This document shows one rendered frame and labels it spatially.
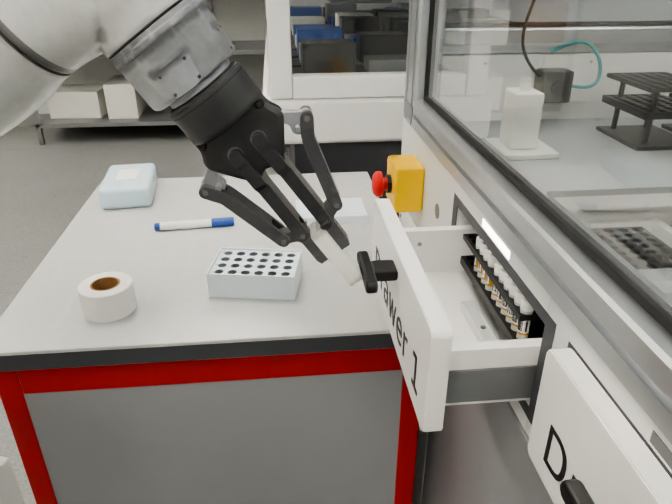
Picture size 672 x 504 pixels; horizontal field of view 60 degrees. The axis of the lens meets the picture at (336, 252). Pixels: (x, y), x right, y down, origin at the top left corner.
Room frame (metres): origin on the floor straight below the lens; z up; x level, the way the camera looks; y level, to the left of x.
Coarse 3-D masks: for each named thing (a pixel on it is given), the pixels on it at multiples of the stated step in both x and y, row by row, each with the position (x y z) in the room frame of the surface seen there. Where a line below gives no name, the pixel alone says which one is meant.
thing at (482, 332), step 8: (464, 304) 0.55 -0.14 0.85; (472, 304) 0.55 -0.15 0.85; (464, 312) 0.54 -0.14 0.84; (472, 312) 0.53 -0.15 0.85; (472, 320) 0.52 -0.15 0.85; (480, 320) 0.52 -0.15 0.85; (472, 328) 0.51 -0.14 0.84; (480, 328) 0.50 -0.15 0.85; (488, 328) 0.50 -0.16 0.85; (480, 336) 0.49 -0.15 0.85; (488, 336) 0.49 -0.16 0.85
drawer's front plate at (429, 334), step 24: (384, 216) 0.61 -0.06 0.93; (384, 240) 0.59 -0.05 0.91; (408, 240) 0.55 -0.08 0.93; (408, 264) 0.49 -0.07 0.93; (408, 288) 0.47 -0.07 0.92; (384, 312) 0.57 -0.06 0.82; (408, 312) 0.46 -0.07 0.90; (432, 312) 0.41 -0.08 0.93; (408, 336) 0.45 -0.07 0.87; (432, 336) 0.38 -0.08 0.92; (408, 360) 0.45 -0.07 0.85; (432, 360) 0.38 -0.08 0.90; (408, 384) 0.44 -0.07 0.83; (432, 384) 0.38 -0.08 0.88; (432, 408) 0.38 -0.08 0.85
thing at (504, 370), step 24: (432, 240) 0.65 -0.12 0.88; (456, 240) 0.65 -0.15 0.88; (432, 264) 0.65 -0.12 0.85; (456, 264) 0.65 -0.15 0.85; (432, 288) 0.60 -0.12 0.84; (456, 288) 0.60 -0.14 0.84; (456, 312) 0.55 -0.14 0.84; (480, 312) 0.55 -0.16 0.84; (456, 336) 0.51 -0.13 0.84; (504, 336) 0.51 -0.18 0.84; (456, 360) 0.40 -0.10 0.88; (480, 360) 0.40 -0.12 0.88; (504, 360) 0.41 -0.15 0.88; (528, 360) 0.41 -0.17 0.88; (456, 384) 0.40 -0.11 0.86; (480, 384) 0.40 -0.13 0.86; (504, 384) 0.40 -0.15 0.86; (528, 384) 0.41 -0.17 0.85
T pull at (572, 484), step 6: (564, 480) 0.25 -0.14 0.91; (570, 480) 0.25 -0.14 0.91; (576, 480) 0.25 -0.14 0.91; (564, 486) 0.25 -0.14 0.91; (570, 486) 0.25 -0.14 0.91; (576, 486) 0.25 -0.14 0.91; (582, 486) 0.25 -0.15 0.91; (564, 492) 0.25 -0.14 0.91; (570, 492) 0.24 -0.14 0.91; (576, 492) 0.24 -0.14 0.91; (582, 492) 0.24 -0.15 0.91; (564, 498) 0.24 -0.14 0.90; (570, 498) 0.24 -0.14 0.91; (576, 498) 0.24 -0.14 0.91; (582, 498) 0.24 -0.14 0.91; (588, 498) 0.24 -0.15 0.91
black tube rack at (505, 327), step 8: (464, 256) 0.62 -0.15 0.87; (472, 256) 0.62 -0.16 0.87; (464, 264) 0.61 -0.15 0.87; (472, 264) 0.61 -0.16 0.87; (472, 272) 0.58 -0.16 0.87; (472, 280) 0.57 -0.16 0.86; (480, 280) 0.56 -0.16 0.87; (480, 288) 0.55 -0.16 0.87; (488, 296) 0.53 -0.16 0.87; (488, 304) 0.52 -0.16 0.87; (496, 312) 0.50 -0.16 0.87; (496, 320) 0.50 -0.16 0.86; (504, 320) 0.48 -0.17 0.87; (536, 320) 0.48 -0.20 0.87; (504, 328) 0.47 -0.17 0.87; (536, 328) 0.48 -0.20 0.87; (512, 336) 0.46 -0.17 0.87; (528, 336) 0.46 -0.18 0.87; (536, 336) 0.46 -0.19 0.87
